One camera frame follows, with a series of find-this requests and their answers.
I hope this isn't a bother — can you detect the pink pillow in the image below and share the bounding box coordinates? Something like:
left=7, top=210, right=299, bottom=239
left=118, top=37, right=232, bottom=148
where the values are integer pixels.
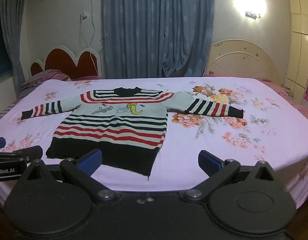
left=72, top=75, right=103, bottom=81

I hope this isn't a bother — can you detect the red heart-shaped headboard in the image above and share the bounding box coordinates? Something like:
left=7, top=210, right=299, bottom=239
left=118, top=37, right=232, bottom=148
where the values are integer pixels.
left=29, top=45, right=104, bottom=80

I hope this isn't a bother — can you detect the blue centre curtain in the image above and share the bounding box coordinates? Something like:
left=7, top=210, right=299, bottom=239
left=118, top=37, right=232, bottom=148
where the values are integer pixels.
left=102, top=0, right=214, bottom=79

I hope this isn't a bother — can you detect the wall socket plug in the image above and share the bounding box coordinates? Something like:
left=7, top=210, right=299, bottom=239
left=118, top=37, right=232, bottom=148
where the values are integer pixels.
left=80, top=12, right=88, bottom=22

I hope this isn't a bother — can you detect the cream wardrobe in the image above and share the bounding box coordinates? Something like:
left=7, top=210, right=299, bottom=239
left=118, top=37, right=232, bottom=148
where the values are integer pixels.
left=285, top=0, right=308, bottom=107

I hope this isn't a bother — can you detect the blue left window curtain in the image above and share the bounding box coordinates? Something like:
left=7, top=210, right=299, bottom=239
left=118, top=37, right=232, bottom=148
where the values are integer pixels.
left=0, top=0, right=25, bottom=96

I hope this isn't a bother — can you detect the purple folded bedding pile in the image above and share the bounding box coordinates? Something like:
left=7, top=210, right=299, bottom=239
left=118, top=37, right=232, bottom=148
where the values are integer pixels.
left=17, top=69, right=71, bottom=99

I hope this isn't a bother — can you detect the wall lamp fixture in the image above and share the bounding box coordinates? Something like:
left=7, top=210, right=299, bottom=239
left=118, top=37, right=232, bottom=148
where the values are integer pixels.
left=245, top=11, right=261, bottom=20

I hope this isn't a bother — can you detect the striped knit child sweater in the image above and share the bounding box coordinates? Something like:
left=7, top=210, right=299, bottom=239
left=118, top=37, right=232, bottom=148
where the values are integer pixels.
left=21, top=87, right=244, bottom=176

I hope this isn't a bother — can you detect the white hanging cable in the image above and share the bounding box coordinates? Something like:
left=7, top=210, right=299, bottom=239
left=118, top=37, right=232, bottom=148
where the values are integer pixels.
left=79, top=0, right=101, bottom=77

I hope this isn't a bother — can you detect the cream round headboard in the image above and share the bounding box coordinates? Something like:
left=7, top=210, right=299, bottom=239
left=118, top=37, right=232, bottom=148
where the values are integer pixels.
left=204, top=39, right=280, bottom=84

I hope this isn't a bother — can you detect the pink floral bed sheet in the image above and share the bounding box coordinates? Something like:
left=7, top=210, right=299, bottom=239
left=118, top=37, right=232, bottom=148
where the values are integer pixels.
left=0, top=77, right=308, bottom=206

